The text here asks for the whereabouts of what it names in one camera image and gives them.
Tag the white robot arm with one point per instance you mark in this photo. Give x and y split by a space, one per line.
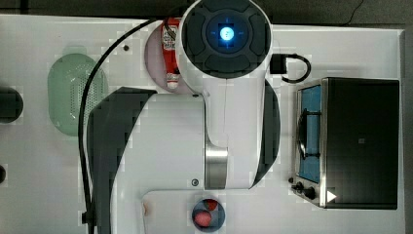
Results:
214 125

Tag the grey round plate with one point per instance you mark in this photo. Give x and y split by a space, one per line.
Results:
156 67

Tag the black padlock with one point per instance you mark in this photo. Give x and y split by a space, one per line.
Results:
278 64

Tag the blue bowl with fruit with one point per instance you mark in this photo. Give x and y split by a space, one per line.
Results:
208 215

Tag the red ketchup bottle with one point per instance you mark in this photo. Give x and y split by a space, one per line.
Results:
168 36

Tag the green perforated colander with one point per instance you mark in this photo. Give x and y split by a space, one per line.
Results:
67 80

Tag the black silver toaster oven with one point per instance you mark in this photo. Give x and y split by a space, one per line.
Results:
347 143

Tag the black round pan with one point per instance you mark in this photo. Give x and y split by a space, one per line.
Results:
11 105

